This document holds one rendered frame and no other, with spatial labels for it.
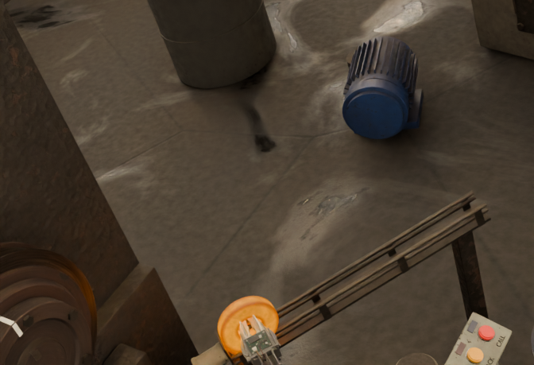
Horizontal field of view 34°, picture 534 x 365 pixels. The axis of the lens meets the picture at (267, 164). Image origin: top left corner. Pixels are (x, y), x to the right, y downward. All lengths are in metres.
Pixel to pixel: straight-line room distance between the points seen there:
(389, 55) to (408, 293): 1.17
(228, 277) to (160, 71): 1.82
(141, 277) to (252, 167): 1.75
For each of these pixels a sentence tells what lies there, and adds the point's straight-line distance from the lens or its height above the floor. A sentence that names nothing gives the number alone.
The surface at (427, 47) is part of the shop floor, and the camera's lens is 4.53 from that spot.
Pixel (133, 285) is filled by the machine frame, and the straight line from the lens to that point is 2.38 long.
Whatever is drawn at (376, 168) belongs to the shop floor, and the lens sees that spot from 3.82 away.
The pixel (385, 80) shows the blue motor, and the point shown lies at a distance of 3.78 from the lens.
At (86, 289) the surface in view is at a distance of 2.10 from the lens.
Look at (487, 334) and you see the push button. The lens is 2.33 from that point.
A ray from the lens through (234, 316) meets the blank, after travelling 2.16.
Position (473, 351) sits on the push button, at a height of 0.61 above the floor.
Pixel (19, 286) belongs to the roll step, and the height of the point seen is 1.27.
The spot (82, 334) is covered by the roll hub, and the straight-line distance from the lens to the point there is 2.00.
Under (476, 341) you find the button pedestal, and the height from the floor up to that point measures 0.60.
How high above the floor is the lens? 2.41
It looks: 37 degrees down
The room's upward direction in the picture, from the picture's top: 20 degrees counter-clockwise
